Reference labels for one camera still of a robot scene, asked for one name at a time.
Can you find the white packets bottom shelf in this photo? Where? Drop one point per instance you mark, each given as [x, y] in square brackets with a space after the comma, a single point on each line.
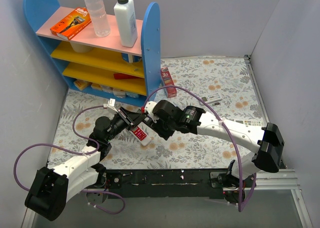
[116, 92]

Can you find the white bottle black cap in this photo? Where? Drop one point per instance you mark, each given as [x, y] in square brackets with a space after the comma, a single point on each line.
[124, 12]

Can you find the white air conditioner remote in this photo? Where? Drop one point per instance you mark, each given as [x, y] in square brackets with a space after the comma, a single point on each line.
[212, 99]

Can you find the black remote control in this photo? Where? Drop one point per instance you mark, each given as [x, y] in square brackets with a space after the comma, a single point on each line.
[148, 121]

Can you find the red toothpaste box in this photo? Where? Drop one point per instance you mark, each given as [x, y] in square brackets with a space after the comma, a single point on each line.
[167, 82]

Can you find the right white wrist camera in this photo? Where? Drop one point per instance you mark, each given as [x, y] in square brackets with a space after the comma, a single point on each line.
[148, 108]

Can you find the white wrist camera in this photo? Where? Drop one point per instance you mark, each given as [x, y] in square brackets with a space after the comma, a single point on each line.
[148, 108]
[110, 106]

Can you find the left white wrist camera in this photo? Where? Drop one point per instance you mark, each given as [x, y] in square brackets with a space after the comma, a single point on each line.
[110, 106]

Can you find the beige cup under shelf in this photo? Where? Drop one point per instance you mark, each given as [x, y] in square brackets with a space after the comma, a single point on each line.
[79, 48]

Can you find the clear plastic water bottle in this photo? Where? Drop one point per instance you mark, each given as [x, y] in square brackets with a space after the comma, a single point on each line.
[98, 16]

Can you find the orange razor box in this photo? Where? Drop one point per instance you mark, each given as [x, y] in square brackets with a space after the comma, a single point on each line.
[72, 24]

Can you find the floral table mat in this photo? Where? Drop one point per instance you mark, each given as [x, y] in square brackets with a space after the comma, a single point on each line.
[194, 77]

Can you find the yellow packet bottom shelf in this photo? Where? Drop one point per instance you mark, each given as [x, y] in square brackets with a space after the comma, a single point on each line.
[81, 84]

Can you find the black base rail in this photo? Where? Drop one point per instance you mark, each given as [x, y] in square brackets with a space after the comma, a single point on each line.
[134, 183]

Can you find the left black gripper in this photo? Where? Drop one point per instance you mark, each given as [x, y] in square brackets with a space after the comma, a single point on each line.
[126, 118]

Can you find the red and white remote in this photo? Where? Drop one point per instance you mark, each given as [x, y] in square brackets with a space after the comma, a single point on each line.
[141, 136]

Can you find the blue wooden shelf unit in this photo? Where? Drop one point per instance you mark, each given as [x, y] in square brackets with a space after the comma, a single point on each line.
[107, 57]

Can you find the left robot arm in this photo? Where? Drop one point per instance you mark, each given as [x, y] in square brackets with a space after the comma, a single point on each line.
[53, 188]

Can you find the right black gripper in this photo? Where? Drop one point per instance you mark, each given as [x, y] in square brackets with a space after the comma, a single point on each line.
[161, 113]

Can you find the white remote with coloured buttons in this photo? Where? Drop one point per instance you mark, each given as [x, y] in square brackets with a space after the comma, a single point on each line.
[250, 122]

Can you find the red box on shelf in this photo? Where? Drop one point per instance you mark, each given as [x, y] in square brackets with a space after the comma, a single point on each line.
[121, 76]

